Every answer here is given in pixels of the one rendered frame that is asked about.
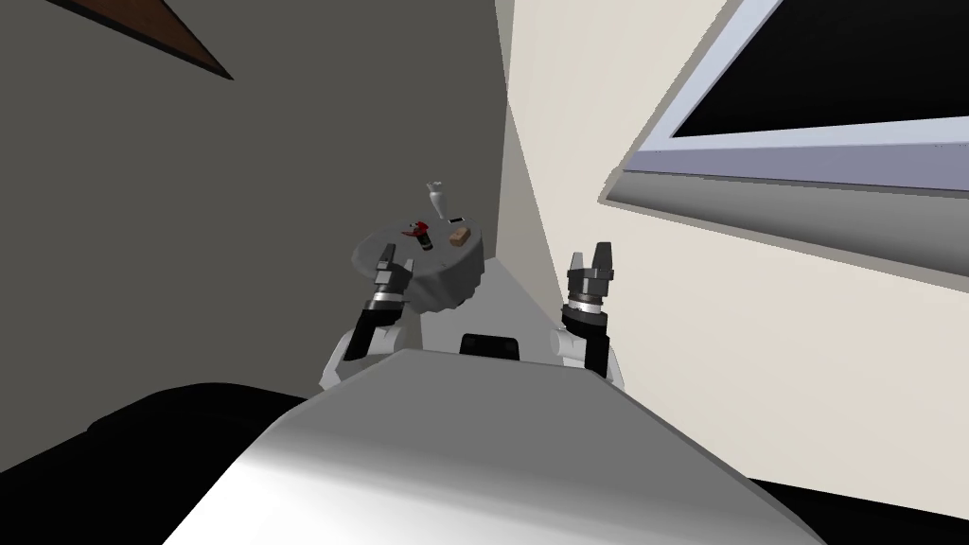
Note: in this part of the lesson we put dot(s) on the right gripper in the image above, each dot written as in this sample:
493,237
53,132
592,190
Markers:
590,277

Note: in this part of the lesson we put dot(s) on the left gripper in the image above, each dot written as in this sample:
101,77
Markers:
390,278

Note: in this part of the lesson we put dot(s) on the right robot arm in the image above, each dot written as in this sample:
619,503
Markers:
589,329

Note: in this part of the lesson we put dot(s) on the dark bottle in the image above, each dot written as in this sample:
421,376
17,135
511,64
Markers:
427,241

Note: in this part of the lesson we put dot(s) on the red small object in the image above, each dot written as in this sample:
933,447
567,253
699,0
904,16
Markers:
414,229

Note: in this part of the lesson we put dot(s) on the grey round table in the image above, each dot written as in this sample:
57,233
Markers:
447,265

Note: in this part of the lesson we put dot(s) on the tan bread piece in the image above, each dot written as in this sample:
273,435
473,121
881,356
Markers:
460,237

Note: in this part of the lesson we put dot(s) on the white vase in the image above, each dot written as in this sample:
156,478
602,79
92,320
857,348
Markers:
437,200

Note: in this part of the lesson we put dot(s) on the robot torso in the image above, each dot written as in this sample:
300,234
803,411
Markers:
484,446

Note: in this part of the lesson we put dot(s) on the brown framed picture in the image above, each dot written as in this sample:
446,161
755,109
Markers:
163,26

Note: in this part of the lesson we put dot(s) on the window with pale frame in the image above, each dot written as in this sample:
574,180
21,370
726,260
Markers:
825,68

